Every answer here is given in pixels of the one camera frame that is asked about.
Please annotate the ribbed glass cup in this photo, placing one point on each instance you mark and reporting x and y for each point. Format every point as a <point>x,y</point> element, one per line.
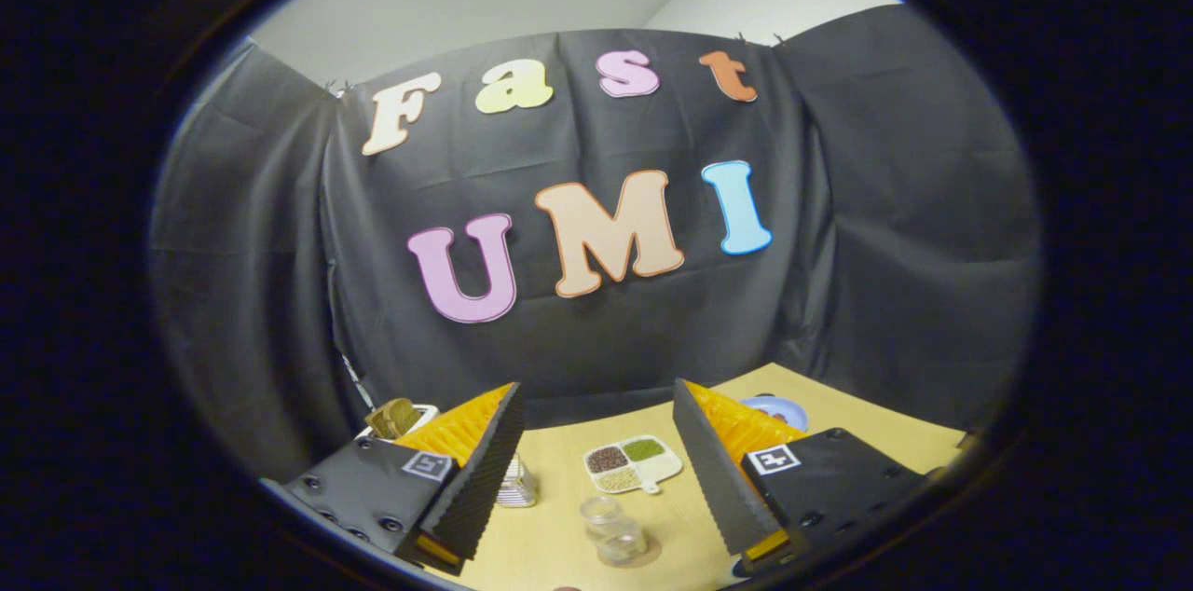
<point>518,484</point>

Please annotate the white box with brown biscuits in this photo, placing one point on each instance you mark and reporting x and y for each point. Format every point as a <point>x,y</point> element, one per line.
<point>396,417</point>

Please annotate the blue plate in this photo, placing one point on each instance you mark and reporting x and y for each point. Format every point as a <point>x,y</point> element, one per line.
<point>781,406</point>

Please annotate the black backdrop cloth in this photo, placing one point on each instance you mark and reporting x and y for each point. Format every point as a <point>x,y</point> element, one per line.
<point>652,339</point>

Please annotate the wooden table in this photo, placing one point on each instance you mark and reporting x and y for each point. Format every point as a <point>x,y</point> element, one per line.
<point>559,530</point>

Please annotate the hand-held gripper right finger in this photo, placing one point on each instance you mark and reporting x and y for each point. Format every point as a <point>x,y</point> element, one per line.
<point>714,479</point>

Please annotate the white divided dish with grains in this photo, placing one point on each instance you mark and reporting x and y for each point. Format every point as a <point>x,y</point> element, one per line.
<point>632,465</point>

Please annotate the clear glass bottle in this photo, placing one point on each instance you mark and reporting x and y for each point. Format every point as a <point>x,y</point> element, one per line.
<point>615,533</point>

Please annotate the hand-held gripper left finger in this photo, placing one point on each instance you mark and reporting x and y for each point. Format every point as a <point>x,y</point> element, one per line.
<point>483,484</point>

